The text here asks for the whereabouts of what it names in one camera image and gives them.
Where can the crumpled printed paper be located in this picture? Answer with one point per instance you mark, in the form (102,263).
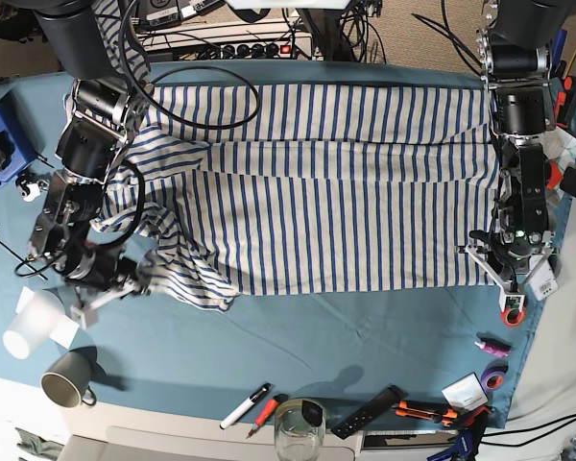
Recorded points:
(560,147)

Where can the purple tape roll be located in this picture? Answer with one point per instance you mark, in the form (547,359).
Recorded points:
(493,378)

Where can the white plastic cup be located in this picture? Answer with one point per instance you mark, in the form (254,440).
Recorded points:
(37,315)

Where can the orange utility knife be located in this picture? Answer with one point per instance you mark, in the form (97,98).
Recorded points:
(435,412)

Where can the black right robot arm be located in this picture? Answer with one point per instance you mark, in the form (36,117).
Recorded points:
(105,114)

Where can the grey ceramic mug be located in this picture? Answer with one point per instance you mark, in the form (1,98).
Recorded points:
(66,382)

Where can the blue black clamp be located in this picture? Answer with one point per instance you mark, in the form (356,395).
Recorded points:
(467,441)

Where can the black remote control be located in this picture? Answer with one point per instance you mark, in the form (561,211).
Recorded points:
(368,412)

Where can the red cube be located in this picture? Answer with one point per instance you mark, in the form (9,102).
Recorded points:
(553,175)

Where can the clear wine glass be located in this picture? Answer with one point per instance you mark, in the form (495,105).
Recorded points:
(299,430)

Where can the grey green cloth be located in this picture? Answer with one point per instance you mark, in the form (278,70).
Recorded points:
(36,446)

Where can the red handled screwdriver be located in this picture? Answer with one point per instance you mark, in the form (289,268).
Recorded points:
(267,412)

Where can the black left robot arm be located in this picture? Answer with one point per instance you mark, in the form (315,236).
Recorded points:
(514,45)

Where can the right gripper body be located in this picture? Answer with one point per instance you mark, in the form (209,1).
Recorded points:
(100,278)

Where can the white power strip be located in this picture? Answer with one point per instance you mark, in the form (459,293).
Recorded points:
(265,40)

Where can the white labelled package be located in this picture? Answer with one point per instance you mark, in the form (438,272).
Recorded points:
(543,282)

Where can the blue white striped T-shirt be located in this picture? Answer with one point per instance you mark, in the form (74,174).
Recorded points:
(296,189)

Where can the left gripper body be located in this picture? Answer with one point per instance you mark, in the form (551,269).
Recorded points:
(510,274)

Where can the blue block with knob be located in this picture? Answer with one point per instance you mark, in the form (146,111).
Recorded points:
(16,150)

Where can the orange tape roll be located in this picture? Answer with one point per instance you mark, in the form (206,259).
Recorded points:
(512,317)

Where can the purple glue bottle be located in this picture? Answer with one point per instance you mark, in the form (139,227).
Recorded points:
(493,347)

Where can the orange black clamp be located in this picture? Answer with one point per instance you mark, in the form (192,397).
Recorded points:
(565,104)

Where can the metal hex key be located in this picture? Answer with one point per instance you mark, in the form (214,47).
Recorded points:
(32,272)

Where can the black square box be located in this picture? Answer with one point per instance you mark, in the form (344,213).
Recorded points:
(568,183)

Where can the white small box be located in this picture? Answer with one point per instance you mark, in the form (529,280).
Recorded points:
(465,394)

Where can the white marker pen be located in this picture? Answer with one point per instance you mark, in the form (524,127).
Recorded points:
(245,406)

